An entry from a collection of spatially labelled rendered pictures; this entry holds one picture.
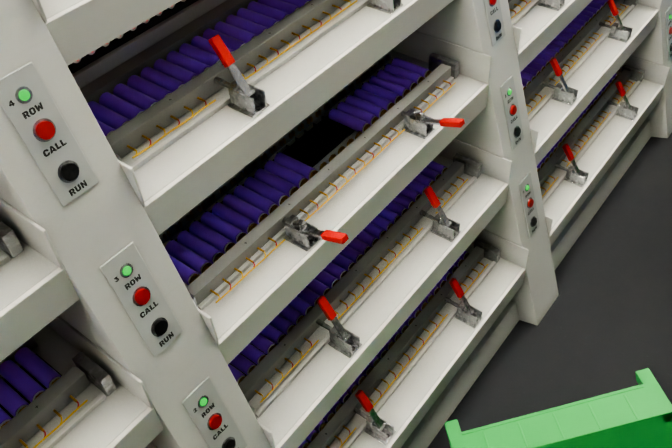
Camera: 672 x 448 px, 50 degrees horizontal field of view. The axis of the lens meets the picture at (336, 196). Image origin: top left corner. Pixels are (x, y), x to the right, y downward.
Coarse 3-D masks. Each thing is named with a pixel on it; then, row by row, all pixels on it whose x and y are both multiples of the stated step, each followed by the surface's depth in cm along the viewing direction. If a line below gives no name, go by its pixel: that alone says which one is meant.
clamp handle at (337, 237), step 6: (306, 222) 89; (300, 228) 89; (306, 228) 89; (312, 228) 89; (312, 234) 88; (318, 234) 87; (324, 234) 86; (330, 234) 86; (336, 234) 85; (342, 234) 85; (330, 240) 86; (336, 240) 85; (342, 240) 84
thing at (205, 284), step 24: (432, 72) 112; (408, 96) 108; (384, 120) 104; (360, 144) 100; (336, 168) 97; (312, 192) 94; (336, 192) 96; (288, 216) 92; (240, 240) 88; (264, 240) 90; (216, 264) 86; (240, 264) 87; (192, 288) 83
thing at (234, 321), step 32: (416, 32) 116; (416, 64) 118; (448, 64) 113; (480, 64) 111; (448, 96) 111; (480, 96) 112; (448, 128) 107; (384, 160) 101; (416, 160) 103; (352, 192) 97; (384, 192) 98; (320, 224) 93; (352, 224) 95; (288, 256) 89; (320, 256) 91; (256, 288) 86; (288, 288) 88; (224, 320) 82; (256, 320) 85; (224, 352) 82
